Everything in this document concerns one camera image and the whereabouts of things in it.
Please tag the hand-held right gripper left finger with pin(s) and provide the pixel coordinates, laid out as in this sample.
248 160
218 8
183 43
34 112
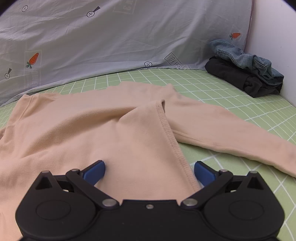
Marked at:
94 173

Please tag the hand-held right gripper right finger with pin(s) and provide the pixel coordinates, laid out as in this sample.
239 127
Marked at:
204 174

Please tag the beige long-sleeve shirt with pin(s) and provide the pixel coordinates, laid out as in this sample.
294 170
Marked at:
81 129

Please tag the green grid bed sheet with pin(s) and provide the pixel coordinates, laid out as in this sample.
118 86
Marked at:
219 92

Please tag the black garment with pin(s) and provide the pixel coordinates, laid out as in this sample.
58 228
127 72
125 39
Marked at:
231 71

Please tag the blue denim jeans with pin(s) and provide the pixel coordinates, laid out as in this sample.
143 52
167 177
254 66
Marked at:
231 52

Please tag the grey carrot-print sheet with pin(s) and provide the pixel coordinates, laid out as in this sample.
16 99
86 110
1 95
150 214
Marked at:
115 41

